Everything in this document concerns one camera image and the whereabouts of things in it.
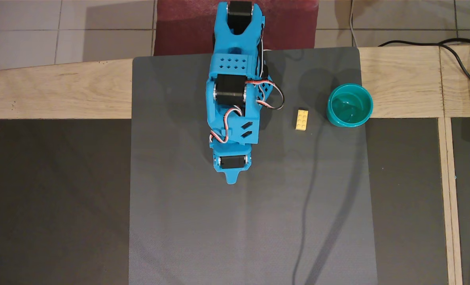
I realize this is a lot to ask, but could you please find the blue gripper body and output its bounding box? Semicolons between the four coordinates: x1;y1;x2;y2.
212;145;256;186

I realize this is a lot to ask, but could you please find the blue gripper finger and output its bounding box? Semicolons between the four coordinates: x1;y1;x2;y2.
255;75;276;109

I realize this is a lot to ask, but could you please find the pale yellow lego brick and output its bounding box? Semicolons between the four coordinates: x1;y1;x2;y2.
295;109;309;130

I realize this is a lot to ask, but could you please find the green plastic cup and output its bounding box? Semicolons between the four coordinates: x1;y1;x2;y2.
327;83;374;128

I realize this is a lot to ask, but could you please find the dark grey mat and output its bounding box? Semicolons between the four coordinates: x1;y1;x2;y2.
128;47;378;285

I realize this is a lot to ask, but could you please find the chair with red cover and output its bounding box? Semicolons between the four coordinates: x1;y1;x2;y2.
153;0;319;56

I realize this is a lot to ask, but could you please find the red white black servo wire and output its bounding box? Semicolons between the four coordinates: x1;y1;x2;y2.
209;106;243;145
246;78;285;111

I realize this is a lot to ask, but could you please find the white cable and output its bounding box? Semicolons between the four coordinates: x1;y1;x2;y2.
349;0;358;48

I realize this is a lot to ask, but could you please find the black cable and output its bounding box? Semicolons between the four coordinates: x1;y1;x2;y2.
379;38;470;95

